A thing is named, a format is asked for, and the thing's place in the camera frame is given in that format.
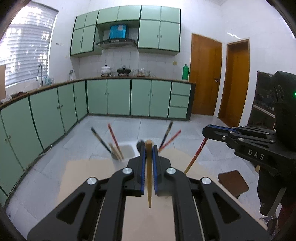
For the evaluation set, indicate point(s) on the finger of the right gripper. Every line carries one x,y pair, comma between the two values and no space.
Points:
215,135
221,128

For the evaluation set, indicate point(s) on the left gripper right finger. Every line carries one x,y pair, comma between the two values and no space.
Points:
202,210

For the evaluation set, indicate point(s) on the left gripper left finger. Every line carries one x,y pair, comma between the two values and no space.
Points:
95,210

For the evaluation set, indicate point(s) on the red orange patterned chopstick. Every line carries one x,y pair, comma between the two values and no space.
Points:
170,140

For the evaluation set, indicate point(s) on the light bamboo chopstick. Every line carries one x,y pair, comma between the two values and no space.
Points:
148,148

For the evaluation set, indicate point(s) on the plain bamboo chopstick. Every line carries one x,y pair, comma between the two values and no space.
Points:
115,153

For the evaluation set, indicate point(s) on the green lower kitchen cabinets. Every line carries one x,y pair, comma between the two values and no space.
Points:
35,121

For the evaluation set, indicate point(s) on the green kitchen cabinets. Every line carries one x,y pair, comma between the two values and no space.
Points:
35,121
156,28

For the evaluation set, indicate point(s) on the green upper kitchen cabinets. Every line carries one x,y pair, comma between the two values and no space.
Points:
156,28

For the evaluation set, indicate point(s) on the kitchen faucet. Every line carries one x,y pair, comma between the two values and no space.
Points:
39,77

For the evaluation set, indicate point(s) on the red tipped bamboo chopstick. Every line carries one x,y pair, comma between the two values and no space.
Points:
196,155

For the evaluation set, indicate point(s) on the dark shelf cabinet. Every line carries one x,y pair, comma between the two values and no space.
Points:
271,88

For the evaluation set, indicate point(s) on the wooden door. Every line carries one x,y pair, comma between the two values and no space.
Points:
205,72
235,83

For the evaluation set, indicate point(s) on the black chopstick on table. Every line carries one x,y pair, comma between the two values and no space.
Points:
166,134

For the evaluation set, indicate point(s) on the brown wooden stool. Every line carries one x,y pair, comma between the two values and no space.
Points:
233,182

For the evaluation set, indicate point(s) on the beige table mat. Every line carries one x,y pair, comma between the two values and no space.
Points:
157,222

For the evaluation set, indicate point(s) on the red chopstick in holder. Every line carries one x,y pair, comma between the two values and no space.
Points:
115,140

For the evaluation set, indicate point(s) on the green thermos flask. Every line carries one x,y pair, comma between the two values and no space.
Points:
185,72

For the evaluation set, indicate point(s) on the left white plastic holder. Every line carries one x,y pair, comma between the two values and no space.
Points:
128,153

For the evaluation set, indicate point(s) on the black chopstick in holder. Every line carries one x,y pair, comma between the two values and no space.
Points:
103,143

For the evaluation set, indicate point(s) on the black wok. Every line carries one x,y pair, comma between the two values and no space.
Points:
123,71

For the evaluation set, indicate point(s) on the white cooking pot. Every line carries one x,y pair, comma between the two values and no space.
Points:
106,71

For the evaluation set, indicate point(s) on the range hood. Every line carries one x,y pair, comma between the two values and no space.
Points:
116,42

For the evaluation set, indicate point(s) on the blue box on hood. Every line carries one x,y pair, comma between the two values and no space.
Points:
119,31

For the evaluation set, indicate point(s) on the cardboard sheet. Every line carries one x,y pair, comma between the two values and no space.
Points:
2,82

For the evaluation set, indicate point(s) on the window with blinds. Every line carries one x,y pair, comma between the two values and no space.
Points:
26,43

